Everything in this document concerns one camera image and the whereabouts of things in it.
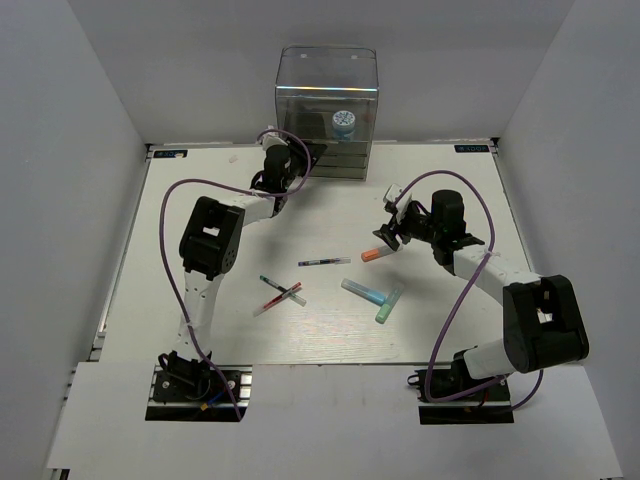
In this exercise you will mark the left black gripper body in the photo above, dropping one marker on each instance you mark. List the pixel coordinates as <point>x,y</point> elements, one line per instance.
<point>283,180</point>

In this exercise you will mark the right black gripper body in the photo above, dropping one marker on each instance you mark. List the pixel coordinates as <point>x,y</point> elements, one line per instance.
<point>414,224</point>

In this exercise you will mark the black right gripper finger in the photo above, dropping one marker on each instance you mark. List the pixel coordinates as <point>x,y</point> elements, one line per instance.
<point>386,231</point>
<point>393,242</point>

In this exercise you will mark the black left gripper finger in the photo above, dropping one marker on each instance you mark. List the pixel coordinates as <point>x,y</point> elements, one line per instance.
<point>312,148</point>
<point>310,160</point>

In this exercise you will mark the orange cap highlighter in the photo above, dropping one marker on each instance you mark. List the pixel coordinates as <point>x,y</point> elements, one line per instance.
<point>376,253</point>

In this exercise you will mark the blue cleaning gel jar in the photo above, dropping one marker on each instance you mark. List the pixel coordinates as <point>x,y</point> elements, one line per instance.
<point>343,125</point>

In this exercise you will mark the clear acrylic organizer lid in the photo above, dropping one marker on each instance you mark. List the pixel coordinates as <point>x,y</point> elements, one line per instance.
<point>328,77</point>

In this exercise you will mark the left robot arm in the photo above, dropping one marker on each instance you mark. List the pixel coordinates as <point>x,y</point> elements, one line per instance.
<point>210,243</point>

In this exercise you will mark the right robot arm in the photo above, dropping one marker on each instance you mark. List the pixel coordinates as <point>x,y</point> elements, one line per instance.
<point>542,324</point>

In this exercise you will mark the clear drawer organizer box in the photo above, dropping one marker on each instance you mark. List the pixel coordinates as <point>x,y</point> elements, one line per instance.
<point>346,158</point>

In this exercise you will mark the blue highlighter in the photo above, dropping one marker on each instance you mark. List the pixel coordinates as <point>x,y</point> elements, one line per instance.
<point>376,297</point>

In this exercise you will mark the green highlighter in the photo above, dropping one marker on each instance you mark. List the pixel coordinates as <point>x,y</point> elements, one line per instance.
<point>389,303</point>

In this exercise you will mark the purple ink gel pen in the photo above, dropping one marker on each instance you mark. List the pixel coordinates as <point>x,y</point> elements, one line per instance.
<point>325,261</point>

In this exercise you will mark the red ink gel pen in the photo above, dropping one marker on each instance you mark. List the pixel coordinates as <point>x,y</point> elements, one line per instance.
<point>282,296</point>

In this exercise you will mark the green ink gel pen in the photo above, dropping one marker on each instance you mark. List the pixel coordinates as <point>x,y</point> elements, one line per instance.
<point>294,296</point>

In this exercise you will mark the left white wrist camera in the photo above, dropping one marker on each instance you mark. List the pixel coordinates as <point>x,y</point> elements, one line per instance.
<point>269,138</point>

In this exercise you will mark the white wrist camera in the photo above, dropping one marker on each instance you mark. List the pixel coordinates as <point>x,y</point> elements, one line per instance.
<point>396,200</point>
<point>269,138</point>

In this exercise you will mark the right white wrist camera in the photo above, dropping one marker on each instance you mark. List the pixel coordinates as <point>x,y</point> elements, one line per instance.
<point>396,200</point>

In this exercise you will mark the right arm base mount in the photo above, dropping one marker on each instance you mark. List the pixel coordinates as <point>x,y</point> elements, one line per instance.
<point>491,405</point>

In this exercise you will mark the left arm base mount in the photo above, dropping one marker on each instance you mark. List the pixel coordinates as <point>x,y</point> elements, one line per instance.
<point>191,391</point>

